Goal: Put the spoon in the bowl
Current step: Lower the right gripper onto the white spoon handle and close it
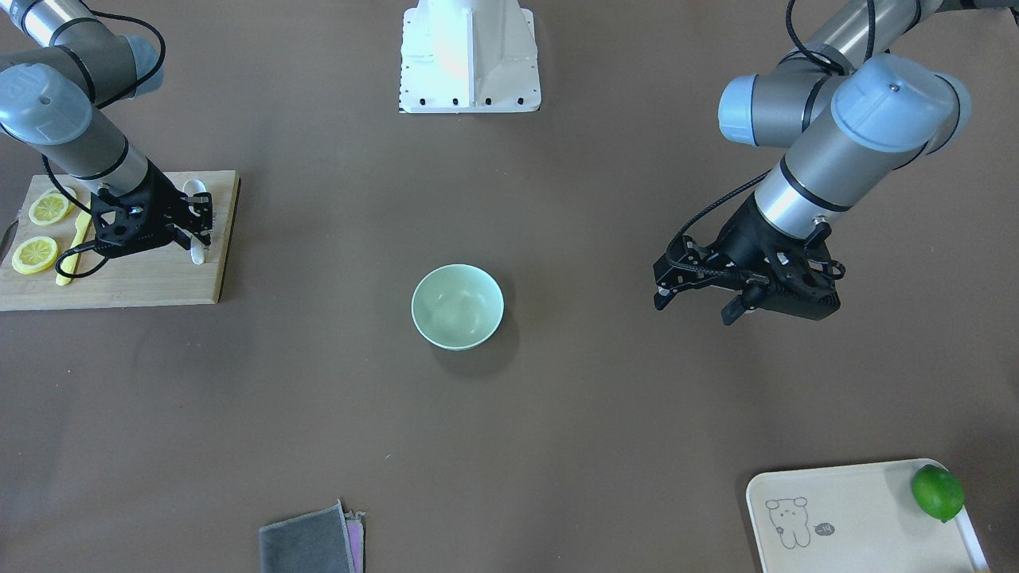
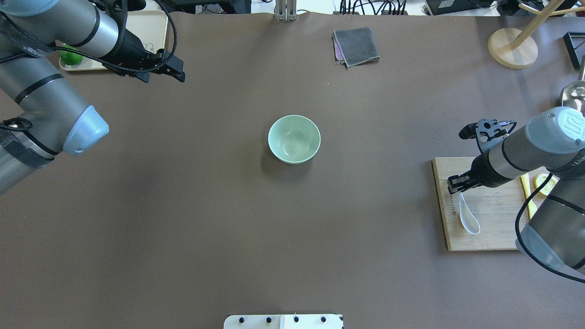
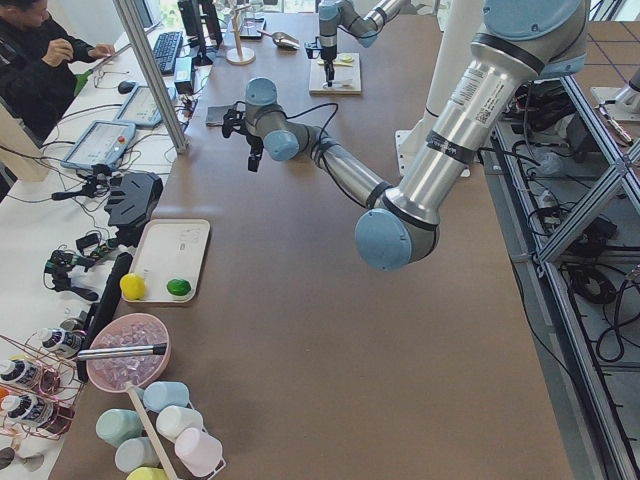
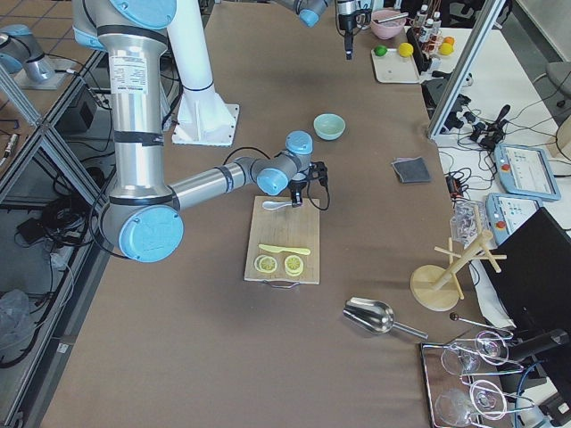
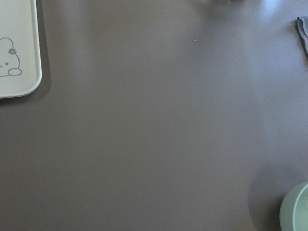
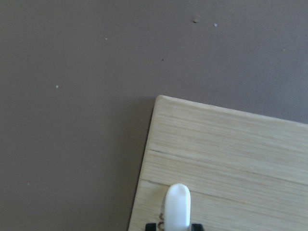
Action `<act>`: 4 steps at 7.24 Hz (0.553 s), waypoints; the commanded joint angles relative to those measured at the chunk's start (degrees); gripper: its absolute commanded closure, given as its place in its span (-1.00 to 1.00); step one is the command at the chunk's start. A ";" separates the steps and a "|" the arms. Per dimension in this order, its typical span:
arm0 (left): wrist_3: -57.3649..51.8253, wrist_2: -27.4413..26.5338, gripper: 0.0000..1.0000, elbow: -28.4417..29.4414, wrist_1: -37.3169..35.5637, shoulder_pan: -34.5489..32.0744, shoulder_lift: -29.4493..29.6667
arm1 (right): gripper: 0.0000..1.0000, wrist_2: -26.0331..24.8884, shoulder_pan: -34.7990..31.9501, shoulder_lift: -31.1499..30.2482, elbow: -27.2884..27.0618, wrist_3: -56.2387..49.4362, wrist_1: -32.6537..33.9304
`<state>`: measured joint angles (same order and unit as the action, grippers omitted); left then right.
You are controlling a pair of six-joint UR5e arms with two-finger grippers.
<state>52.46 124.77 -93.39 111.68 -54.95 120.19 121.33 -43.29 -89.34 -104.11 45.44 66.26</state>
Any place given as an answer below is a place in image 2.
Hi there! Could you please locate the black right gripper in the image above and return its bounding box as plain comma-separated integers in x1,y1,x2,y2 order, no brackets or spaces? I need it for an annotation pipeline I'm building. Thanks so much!
447,119,517,195

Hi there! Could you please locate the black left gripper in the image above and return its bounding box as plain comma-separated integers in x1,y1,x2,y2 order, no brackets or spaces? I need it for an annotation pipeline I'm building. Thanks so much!
101,29,186,83

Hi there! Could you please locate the white ceramic spoon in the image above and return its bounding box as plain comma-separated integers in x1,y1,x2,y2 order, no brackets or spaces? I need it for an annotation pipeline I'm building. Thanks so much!
457,192,481,235

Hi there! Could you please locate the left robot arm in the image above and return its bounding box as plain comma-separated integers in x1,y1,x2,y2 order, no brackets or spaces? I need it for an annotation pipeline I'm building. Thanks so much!
0,0,185,192

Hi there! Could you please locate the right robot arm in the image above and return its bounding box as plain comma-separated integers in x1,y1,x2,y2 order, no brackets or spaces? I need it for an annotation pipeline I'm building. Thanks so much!
447,106,585,277

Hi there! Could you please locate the light green bowl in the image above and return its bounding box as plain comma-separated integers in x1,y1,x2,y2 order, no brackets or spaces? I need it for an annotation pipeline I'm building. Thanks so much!
267,115,321,165

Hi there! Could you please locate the bamboo cutting board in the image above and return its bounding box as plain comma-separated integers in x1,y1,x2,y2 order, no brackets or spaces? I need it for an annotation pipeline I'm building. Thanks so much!
432,158,526,251

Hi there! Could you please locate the yellow plastic knife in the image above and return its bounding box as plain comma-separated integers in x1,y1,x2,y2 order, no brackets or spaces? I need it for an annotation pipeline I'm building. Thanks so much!
520,173,537,220

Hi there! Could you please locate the green lime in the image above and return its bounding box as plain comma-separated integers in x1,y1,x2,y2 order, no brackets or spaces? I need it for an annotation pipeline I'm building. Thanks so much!
59,50,84,65

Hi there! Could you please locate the lemon slice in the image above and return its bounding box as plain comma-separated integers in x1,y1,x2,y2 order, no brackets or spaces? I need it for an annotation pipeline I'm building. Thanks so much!
533,173,558,196

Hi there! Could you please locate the steel scoop on table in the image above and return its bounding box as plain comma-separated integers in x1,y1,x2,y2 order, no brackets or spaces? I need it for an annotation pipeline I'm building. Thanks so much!
560,55,585,116

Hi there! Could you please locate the wooden mug tree stand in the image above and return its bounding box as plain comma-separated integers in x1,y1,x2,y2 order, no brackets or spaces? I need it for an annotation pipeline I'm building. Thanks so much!
487,0,585,69

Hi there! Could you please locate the grey folded cloth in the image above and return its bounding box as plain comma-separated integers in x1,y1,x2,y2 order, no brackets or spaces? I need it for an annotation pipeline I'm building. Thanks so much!
332,27,380,68

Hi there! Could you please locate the black framed tray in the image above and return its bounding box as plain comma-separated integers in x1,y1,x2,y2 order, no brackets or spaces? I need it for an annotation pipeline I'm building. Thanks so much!
563,32,585,69

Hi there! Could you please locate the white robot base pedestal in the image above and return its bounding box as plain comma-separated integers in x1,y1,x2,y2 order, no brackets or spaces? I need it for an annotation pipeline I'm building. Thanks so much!
223,313,345,329

